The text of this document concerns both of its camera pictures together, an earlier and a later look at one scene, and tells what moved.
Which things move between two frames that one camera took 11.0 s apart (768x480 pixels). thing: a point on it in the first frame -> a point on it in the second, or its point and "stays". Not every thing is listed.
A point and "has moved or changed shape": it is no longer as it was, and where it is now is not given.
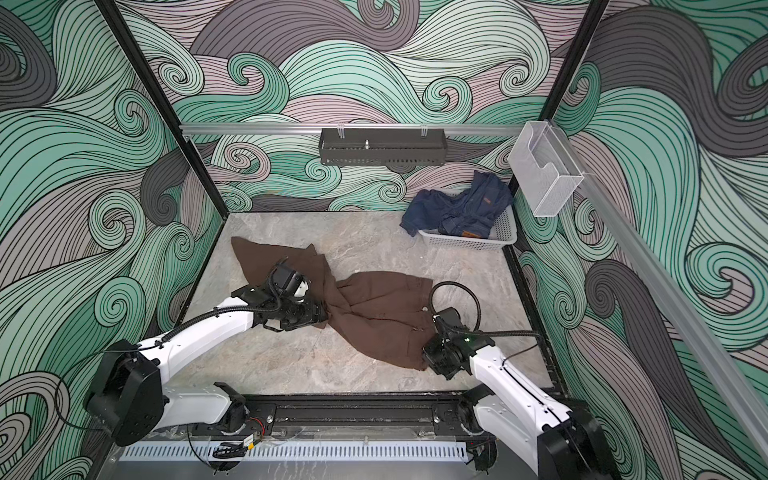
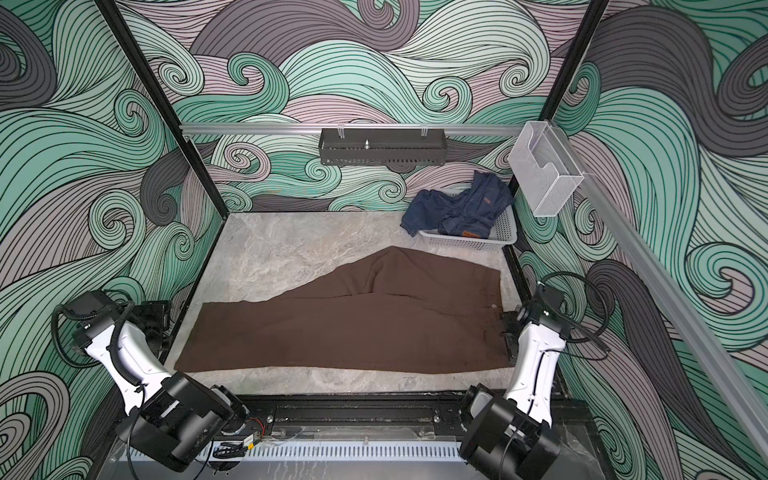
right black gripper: [427, 354] -> [512, 318]
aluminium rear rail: [352, 128] stays
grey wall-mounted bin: [542, 169] stays
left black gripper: [314, 313] -> [158, 310]
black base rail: [358, 409] stays
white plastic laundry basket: [503, 233] stays
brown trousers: [385, 317] has moved or changed shape
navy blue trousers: [469, 212] stays
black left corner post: [162, 102] stays
